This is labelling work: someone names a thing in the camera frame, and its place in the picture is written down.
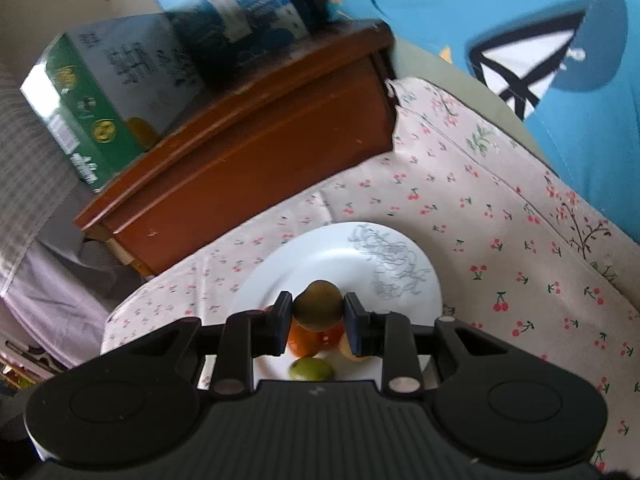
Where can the grey-green bedsheet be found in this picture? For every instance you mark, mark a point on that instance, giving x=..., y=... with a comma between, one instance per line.
x=430, y=65

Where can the blue cushion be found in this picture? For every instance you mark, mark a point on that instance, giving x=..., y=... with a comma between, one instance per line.
x=425, y=10

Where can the orange mandarin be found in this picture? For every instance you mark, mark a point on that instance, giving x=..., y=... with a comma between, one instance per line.
x=302, y=342

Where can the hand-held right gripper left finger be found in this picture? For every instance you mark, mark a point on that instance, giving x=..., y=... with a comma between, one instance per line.
x=282, y=320

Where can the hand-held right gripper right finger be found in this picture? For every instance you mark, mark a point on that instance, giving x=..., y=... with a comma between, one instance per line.
x=352, y=325

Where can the white plate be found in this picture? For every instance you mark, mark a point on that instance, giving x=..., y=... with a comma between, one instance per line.
x=325, y=255

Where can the red cherry tomato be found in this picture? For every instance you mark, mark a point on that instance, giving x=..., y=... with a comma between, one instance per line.
x=334, y=336

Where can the blue carton box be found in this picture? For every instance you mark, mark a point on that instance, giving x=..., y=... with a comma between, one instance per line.
x=240, y=5

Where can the large green jujube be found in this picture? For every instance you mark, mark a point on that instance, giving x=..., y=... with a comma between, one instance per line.
x=311, y=370

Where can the cherry-print tablecloth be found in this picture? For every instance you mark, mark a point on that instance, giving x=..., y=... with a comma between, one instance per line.
x=500, y=220

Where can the lilac cloth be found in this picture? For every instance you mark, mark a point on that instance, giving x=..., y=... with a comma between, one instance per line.
x=60, y=300

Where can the grey checkered cloth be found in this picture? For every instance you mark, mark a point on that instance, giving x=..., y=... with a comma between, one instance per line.
x=25, y=185

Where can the green carton box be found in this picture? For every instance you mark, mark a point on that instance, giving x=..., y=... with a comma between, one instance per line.
x=95, y=75

